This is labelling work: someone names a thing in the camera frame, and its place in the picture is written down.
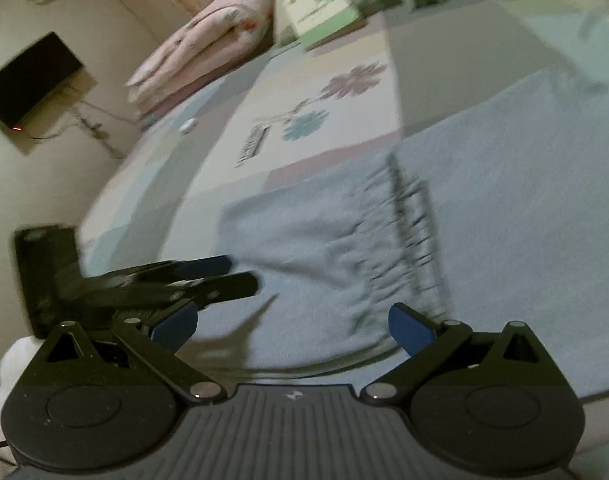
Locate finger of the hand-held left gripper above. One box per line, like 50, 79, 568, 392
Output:
169, 255, 234, 281
184, 271, 259, 307

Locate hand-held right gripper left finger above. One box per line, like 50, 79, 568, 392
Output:
24, 299, 226, 406

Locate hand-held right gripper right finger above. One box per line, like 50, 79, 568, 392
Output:
359, 302, 573, 406

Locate grey sweatpants with white drawstring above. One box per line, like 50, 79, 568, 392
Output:
217, 67, 609, 401

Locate pink floral folded quilt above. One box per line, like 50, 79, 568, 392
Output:
127, 0, 280, 111

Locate green and white book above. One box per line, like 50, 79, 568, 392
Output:
283, 0, 368, 51

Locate television cable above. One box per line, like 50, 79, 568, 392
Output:
29, 100, 132, 161

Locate black wall television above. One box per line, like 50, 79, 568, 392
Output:
0, 31, 84, 131

